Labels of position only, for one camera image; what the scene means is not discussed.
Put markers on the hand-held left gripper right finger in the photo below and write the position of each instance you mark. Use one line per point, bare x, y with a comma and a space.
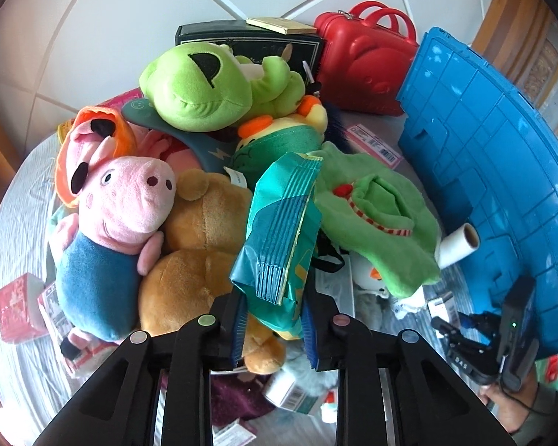
311, 339

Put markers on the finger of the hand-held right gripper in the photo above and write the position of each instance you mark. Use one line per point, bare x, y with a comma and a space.
446, 327
481, 323

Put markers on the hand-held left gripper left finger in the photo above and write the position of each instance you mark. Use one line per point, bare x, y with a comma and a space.
239, 334

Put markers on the teal green packet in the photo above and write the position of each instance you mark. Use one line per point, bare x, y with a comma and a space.
279, 223

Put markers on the blue plastic container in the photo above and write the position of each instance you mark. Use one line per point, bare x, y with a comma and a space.
493, 148

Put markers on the person's right forearm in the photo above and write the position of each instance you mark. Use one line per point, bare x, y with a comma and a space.
544, 413

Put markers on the person's right hand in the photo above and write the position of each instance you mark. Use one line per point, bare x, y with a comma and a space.
502, 406

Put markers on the small white barcode box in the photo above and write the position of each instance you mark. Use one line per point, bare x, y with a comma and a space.
441, 306

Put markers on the red green packet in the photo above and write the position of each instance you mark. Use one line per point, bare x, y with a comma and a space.
551, 368

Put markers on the small green white box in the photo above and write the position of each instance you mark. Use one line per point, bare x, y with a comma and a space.
286, 392

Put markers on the maroon cloth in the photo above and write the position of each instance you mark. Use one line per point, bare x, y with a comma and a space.
237, 399

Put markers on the small white red-label bottle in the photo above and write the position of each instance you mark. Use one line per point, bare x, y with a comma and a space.
329, 409

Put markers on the white paper roll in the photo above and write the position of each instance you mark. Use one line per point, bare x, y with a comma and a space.
455, 246

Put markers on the white snowman plush toy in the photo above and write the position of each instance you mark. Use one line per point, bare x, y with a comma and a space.
369, 276

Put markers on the small pink white box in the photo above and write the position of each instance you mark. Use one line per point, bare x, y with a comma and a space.
232, 434

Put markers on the brown bear plush toy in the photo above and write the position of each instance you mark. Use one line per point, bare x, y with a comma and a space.
200, 241

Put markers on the green cabbage plush toy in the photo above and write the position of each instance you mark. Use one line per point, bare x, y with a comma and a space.
376, 251

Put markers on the red white small box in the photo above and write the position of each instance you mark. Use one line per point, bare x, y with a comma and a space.
86, 357

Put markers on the pink pig plush toy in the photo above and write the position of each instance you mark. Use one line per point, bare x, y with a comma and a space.
121, 195

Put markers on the yellow duck plush toy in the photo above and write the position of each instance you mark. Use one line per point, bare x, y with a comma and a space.
279, 144

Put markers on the pink barcode box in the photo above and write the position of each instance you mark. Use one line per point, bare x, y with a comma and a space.
374, 146

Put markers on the grey-blue plush toy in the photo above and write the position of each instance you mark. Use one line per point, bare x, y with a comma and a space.
200, 141

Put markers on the red tissue packet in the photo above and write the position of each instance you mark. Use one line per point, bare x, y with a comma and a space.
21, 309

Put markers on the orange pink flamingo plush toy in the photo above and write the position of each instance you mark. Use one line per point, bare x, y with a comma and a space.
90, 144

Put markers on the green frog plush toy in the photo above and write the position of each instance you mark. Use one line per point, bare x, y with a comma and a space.
190, 88

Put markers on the pink flat box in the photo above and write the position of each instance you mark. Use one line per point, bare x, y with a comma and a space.
121, 100

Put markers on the red plastic case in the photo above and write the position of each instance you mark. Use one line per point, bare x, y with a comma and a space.
362, 65

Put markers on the black box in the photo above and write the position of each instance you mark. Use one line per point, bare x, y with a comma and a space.
204, 32

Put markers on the flat gold box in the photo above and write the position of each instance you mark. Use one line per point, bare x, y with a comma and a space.
279, 24

